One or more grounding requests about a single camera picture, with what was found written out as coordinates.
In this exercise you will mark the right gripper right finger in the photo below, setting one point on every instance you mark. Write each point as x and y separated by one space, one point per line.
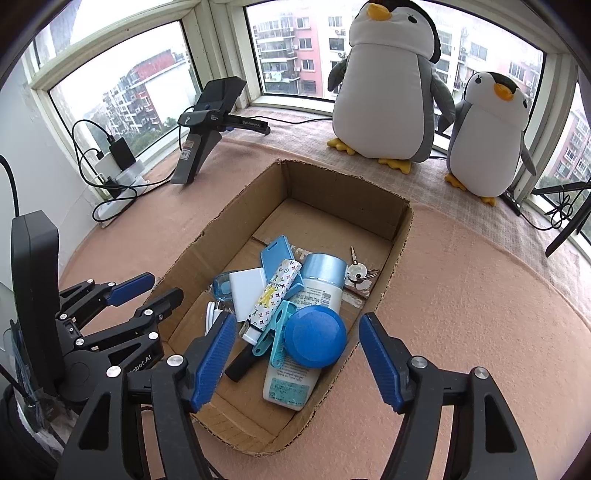
486 441

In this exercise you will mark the black tripod stand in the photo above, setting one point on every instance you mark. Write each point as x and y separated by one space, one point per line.
571 212

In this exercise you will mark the cardboard box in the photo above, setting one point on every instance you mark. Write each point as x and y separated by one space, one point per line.
320 211

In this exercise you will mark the black handheld gripper on stand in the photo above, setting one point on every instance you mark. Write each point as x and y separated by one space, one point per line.
206 122

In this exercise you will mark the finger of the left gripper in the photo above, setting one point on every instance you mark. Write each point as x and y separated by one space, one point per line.
144 321
82 302

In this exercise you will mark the large plush penguin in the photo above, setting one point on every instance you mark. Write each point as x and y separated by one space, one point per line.
391 100

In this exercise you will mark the black inline cable remote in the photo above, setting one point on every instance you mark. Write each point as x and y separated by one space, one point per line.
511 202

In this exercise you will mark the blue round tin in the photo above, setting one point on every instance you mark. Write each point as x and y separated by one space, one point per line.
315 336

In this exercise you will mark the black camera screen box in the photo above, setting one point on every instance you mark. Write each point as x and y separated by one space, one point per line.
34 266

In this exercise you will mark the blue phone stand plate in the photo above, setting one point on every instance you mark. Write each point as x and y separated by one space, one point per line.
273 255

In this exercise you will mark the pink table blanket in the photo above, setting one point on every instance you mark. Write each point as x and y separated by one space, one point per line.
455 299

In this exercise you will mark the white usb wall charger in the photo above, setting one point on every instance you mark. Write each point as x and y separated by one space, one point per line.
246 286

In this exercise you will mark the small plush penguin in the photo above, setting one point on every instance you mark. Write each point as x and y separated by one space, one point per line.
488 137

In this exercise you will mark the teal clothespin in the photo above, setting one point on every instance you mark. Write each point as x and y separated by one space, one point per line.
271 340

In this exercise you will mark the small blue glass bottle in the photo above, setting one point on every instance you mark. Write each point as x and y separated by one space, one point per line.
221 288

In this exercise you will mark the black power adapter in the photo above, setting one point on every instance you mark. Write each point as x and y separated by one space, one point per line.
121 154

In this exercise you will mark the white lotion bottle blue cap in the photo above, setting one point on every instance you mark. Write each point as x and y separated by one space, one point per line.
324 278

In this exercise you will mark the black cylinder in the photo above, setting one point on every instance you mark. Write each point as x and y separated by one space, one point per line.
242 363

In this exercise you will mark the white power strip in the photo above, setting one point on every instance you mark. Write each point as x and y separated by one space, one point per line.
121 187

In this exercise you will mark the key with ring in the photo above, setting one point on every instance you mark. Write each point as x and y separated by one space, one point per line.
358 275

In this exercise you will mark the patterned white power bank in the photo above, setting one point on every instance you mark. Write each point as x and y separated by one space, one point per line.
266 305

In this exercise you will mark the checkered beige cloth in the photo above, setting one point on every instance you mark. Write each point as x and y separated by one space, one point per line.
526 237

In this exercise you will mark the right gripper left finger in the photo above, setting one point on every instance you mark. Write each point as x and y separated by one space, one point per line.
107 442

